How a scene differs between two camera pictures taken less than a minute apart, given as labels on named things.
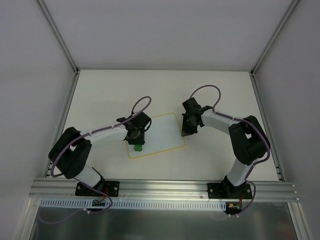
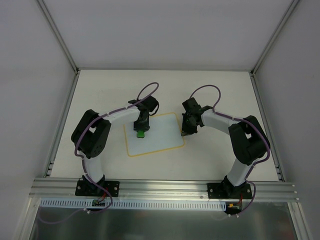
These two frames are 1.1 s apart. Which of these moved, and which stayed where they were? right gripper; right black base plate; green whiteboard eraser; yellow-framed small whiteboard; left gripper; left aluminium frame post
Moved: green whiteboard eraser; left gripper
Stayed: yellow-framed small whiteboard; right gripper; left aluminium frame post; right black base plate
